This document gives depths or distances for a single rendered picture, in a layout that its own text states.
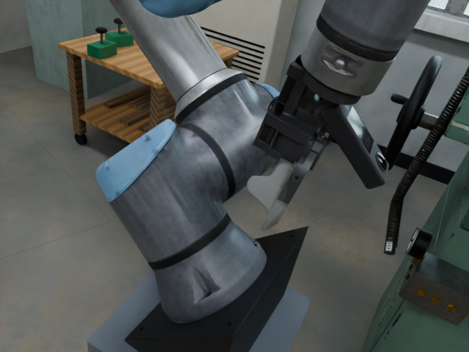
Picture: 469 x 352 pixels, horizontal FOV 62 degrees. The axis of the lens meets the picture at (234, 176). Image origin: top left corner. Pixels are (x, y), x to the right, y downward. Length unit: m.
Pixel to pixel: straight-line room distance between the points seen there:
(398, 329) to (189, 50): 0.83
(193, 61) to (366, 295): 1.24
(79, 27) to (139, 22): 1.81
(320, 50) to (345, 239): 1.49
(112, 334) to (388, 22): 0.61
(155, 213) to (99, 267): 1.00
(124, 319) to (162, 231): 0.23
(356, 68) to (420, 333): 0.81
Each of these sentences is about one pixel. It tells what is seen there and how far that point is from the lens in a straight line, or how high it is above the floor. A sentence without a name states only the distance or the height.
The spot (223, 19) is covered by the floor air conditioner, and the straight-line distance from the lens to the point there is 2.31.
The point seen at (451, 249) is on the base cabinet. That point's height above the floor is 0.65.
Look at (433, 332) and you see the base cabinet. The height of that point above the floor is 0.42.
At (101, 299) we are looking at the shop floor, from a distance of 1.47.
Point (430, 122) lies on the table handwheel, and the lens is 1.03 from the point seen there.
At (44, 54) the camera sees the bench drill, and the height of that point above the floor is 0.19.
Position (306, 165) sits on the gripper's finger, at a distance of 0.47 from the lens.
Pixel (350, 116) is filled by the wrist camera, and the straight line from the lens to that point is 0.47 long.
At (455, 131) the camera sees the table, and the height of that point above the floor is 0.86.
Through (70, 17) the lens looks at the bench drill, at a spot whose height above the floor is 0.47.
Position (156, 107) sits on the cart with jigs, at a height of 0.41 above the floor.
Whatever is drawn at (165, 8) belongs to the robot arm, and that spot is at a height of 1.09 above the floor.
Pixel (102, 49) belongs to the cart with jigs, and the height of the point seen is 0.57.
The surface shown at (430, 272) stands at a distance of 0.91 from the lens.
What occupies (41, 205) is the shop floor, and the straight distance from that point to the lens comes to 1.84.
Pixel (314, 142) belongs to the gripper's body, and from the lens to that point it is 0.48.
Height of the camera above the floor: 1.17
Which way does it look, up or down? 35 degrees down
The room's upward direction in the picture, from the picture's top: 11 degrees clockwise
